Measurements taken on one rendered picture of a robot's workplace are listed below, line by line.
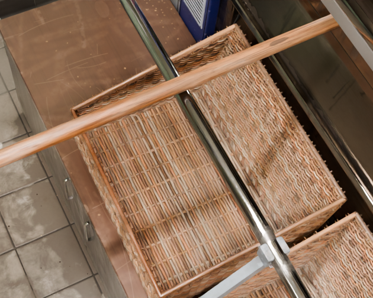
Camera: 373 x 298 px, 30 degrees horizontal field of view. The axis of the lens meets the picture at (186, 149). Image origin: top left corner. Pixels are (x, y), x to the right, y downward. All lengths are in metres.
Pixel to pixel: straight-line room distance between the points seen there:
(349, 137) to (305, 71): 0.19
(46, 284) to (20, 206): 0.30
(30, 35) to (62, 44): 0.10
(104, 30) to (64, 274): 0.83
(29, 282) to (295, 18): 1.29
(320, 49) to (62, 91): 0.79
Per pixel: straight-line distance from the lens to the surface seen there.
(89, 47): 2.11
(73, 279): 2.40
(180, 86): 1.30
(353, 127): 1.56
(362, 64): 1.45
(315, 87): 1.62
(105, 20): 2.17
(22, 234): 2.48
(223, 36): 1.85
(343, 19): 1.18
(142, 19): 1.42
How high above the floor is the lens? 2.29
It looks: 62 degrees down
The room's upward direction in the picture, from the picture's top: 9 degrees clockwise
